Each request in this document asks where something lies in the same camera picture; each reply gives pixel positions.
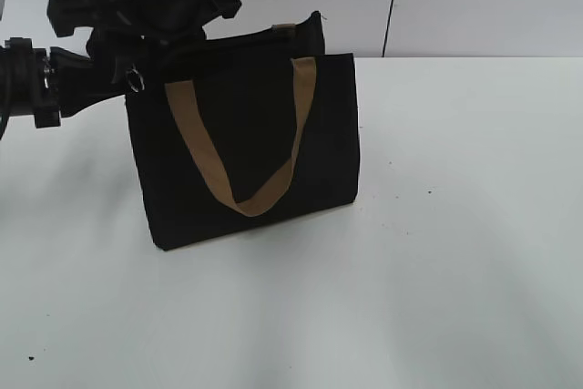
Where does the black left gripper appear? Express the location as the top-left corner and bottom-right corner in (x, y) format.
(3, 37), (118, 128)

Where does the silver zipper pull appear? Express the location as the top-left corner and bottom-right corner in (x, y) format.
(125, 64), (145, 93)

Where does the black canvas tote bag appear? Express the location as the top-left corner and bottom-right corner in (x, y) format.
(126, 12), (360, 251)

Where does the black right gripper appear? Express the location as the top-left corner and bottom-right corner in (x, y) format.
(46, 0), (240, 97)

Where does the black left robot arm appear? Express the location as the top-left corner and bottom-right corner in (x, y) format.
(1, 37), (130, 128)

